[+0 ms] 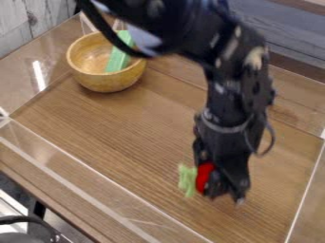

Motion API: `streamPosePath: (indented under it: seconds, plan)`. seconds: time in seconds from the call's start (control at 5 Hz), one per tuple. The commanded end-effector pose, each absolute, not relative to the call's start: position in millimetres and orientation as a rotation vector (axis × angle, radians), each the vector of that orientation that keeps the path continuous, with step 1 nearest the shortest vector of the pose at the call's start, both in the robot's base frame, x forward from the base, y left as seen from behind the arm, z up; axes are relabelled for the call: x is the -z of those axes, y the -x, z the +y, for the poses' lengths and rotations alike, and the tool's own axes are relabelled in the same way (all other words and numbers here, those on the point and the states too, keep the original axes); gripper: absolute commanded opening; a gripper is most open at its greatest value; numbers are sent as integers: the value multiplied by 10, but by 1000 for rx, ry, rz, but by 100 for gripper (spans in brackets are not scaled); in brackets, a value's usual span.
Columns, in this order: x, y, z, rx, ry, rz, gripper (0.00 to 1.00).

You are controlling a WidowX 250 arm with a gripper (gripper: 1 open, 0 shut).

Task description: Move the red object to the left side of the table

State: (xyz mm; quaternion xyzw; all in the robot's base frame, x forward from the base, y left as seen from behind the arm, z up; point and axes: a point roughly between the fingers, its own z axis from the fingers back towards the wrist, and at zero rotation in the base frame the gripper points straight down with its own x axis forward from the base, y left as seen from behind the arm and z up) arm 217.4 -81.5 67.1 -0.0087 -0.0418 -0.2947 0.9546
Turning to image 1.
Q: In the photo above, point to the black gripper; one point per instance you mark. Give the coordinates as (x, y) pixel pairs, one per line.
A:
(227, 147)

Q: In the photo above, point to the red plush tomato green stem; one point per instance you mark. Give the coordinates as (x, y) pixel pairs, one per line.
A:
(194, 178)

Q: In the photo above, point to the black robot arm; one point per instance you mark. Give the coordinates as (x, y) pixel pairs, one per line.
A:
(199, 30)

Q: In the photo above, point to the clear acrylic tray walls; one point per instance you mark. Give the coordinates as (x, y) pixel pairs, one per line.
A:
(98, 154)

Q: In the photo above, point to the green rectangular block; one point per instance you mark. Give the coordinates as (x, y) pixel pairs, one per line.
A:
(119, 58)

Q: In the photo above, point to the wooden bowl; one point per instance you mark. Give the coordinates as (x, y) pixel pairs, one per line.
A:
(88, 55)

